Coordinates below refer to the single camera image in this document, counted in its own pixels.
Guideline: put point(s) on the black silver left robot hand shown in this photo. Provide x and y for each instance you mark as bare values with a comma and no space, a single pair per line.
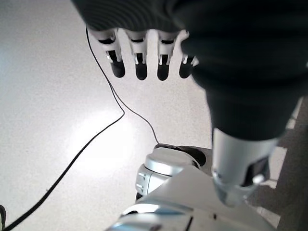
240,60

